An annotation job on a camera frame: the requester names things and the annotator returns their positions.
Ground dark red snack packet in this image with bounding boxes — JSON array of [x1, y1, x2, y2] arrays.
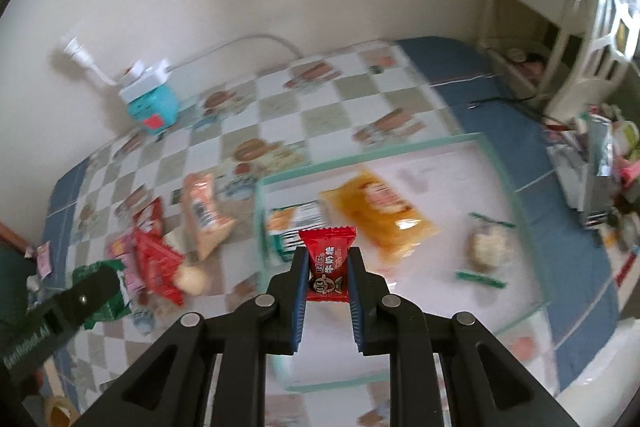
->
[[132, 197, 166, 233]]

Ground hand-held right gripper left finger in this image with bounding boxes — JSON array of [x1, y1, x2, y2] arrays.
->
[[87, 247, 311, 427]]

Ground small pink snack packet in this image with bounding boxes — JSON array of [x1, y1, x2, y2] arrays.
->
[[37, 243, 54, 278]]

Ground red-brown wooden bar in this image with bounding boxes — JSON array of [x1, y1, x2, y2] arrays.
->
[[0, 219, 31, 253]]

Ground teal tray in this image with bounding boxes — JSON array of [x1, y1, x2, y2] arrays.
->
[[252, 132, 553, 395]]

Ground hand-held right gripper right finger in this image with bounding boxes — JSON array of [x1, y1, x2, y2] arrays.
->
[[347, 248, 560, 427]]

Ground dark green chair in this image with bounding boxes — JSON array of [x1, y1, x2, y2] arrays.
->
[[0, 242, 36, 323]]

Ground brown tape roll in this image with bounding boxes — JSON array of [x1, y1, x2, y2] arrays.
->
[[42, 394, 79, 427]]

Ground yellow snack packet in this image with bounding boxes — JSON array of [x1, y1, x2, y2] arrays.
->
[[320, 167, 441, 268]]

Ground teal box with red label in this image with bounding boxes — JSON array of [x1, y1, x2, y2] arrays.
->
[[126, 87, 178, 135]]

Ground round cake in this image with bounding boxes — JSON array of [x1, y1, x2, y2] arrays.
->
[[172, 257, 211, 298]]

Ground bright red snack packet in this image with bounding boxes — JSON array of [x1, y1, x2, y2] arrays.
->
[[127, 227, 186, 305]]

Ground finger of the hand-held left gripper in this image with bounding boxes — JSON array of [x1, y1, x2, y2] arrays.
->
[[27, 264, 124, 334]]

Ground black cable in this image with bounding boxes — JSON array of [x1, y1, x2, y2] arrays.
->
[[467, 94, 551, 109]]

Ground green and white snack packet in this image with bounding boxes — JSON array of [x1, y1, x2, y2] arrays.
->
[[265, 201, 326, 263]]

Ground white power plug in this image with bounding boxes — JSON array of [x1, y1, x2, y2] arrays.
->
[[60, 36, 101, 69]]

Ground orange snack packet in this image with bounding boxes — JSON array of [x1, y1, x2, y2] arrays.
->
[[181, 172, 237, 260]]

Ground thin white cable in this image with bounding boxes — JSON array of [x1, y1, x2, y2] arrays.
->
[[170, 34, 306, 73]]

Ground checked printed tablecloth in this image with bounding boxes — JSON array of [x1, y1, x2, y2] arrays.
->
[[40, 36, 621, 427]]

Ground clear biscuit packet green ends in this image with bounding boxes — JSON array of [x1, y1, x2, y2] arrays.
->
[[456, 211, 516, 290]]

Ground pile of assorted packets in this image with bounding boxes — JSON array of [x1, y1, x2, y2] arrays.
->
[[545, 102, 640, 253]]

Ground small red candy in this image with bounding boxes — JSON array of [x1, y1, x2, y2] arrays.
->
[[298, 227, 358, 303]]

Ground dark green snack packet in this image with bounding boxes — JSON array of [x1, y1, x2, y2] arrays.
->
[[72, 258, 133, 330]]

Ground white power strip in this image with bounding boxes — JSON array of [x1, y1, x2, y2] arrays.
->
[[119, 61, 173, 104]]

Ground white plug cable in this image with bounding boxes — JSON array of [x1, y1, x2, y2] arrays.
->
[[85, 57, 126, 87]]

